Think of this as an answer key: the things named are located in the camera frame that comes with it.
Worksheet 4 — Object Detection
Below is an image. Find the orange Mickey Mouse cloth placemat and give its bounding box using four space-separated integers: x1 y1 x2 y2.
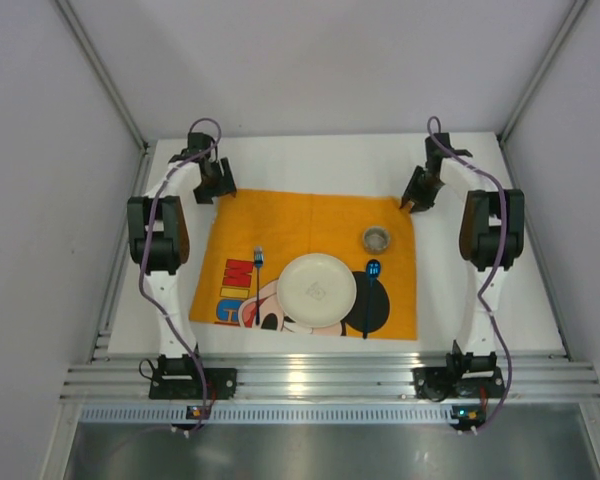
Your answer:
189 189 418 341

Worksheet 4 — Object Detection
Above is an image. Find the small speckled stone cup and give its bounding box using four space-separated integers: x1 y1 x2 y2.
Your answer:
362 226 391 254

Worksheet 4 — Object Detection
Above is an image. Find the blue metallic fork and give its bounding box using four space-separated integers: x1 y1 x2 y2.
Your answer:
253 246 264 326

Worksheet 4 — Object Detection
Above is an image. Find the blue metallic spoon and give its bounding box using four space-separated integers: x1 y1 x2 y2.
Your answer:
363 259 381 339

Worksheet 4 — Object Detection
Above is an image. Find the cream round plate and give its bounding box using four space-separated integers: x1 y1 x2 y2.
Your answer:
276 253 357 329

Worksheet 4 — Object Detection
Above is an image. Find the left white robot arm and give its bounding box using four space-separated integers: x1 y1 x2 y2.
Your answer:
126 131 236 360

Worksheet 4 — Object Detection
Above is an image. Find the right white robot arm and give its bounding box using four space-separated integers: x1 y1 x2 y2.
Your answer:
401 132 525 371

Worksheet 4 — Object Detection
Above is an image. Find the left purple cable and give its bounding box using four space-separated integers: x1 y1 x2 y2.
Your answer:
138 118 224 434

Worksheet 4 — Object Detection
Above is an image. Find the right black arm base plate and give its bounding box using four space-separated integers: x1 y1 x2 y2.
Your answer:
412 367 505 402

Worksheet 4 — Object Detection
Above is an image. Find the right aluminium frame post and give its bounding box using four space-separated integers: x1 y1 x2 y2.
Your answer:
496 0 590 146

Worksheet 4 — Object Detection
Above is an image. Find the aluminium frame post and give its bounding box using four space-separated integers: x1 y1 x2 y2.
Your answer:
51 0 149 151
496 0 590 146

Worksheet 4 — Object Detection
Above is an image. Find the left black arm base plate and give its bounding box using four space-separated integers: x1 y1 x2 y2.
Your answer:
149 368 238 400

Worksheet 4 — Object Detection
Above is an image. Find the aluminium mounting rail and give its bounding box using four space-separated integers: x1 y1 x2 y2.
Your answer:
60 352 600 403

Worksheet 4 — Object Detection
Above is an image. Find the left aluminium frame post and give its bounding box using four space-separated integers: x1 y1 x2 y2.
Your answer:
51 0 149 151

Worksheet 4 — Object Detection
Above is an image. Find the slotted grey cable duct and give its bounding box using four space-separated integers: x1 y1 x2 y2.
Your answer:
79 403 486 425

